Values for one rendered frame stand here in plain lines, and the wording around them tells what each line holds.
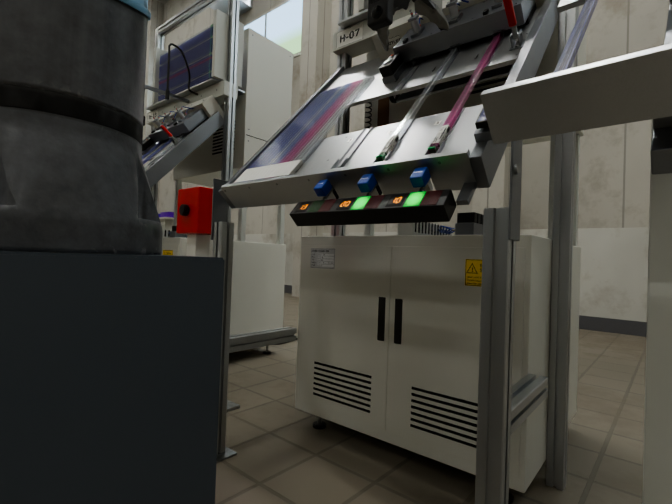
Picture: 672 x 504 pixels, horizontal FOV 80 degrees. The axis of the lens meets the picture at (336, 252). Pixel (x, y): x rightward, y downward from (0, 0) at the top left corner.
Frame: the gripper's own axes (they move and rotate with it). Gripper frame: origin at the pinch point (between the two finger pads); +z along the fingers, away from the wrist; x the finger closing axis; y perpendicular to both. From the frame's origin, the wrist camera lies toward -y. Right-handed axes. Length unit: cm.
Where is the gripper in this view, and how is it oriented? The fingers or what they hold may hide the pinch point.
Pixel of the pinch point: (415, 43)
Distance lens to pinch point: 101.5
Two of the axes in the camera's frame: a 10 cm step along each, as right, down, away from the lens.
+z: 5.4, 5.2, 6.7
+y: 3.4, -8.6, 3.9
